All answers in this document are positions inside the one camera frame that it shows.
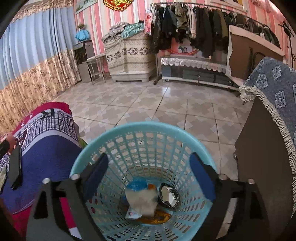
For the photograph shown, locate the black patterned snack bag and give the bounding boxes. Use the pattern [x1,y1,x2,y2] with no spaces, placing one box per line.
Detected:
[158,183,180,210]

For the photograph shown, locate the white paper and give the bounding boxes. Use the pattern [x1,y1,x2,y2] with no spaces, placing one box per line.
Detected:
[125,189,158,216]

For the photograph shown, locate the blue plastic bag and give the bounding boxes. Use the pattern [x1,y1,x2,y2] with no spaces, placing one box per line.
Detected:
[126,177,148,192]

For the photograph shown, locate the black flat case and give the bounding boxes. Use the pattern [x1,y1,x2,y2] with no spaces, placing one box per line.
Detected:
[8,145,23,190]

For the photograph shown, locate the striped plaid blanket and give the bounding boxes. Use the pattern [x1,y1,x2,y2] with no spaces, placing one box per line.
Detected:
[1,102,82,238]

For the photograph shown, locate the teal plastic waste basket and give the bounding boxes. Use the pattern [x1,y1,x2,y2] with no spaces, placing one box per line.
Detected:
[71,121,216,240]

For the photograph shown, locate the blue floral fringed cloth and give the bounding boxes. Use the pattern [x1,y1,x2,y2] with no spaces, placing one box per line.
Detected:
[238,56,296,174]

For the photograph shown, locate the low tv stand with lace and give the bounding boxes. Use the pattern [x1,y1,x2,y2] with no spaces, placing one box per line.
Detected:
[160,56,239,90]

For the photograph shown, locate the blue floral curtain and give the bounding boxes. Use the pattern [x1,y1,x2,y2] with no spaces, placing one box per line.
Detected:
[1,1,81,133]

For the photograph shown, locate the small metal stool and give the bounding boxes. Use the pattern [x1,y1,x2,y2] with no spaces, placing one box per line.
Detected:
[84,54,106,84]

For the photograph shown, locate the water dispenser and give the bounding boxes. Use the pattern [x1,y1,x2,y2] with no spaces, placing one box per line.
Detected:
[73,23,96,83]

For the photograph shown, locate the covered cabinet with cloth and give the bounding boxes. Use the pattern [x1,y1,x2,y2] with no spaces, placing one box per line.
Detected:
[104,32,156,82]

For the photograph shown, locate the clothes rack with garments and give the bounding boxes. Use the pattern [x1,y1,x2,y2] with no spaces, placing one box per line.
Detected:
[150,1,282,85]

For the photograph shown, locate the pile of clothes on cabinet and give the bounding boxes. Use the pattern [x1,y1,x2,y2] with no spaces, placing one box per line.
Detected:
[101,22,144,43]

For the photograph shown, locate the landscape wall poster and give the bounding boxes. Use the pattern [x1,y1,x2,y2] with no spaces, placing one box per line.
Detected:
[75,0,98,14]

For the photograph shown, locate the red heart wall decoration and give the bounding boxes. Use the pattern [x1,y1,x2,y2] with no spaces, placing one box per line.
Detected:
[103,0,133,11]

